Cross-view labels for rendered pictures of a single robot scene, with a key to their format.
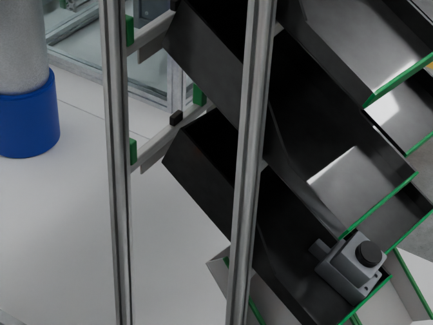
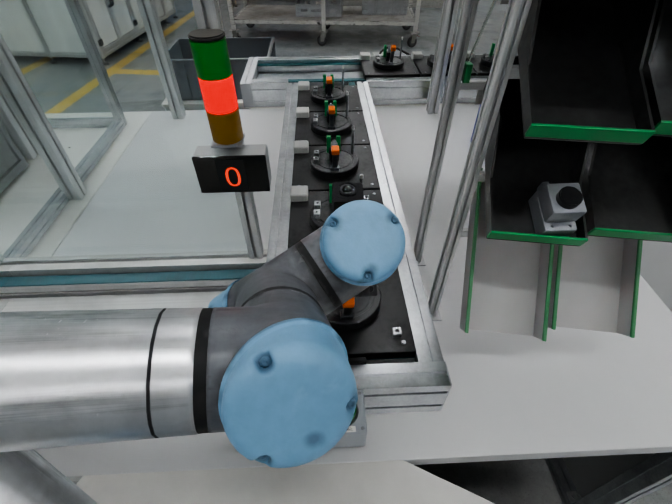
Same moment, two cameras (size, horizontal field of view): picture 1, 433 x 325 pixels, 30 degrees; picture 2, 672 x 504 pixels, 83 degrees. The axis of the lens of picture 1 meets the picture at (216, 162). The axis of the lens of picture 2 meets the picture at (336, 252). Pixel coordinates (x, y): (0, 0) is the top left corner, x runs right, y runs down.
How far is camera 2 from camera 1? 0.52 m
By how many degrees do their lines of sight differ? 42
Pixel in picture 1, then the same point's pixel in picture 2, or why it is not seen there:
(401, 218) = (649, 227)
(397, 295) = (617, 306)
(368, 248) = (571, 192)
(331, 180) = (562, 103)
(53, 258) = (449, 192)
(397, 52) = not seen: outside the picture
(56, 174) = not seen: hidden behind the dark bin
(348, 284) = (540, 216)
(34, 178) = not seen: hidden behind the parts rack
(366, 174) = (602, 117)
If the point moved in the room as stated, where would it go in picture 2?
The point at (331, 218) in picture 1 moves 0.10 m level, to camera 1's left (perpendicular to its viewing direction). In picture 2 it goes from (528, 114) to (463, 86)
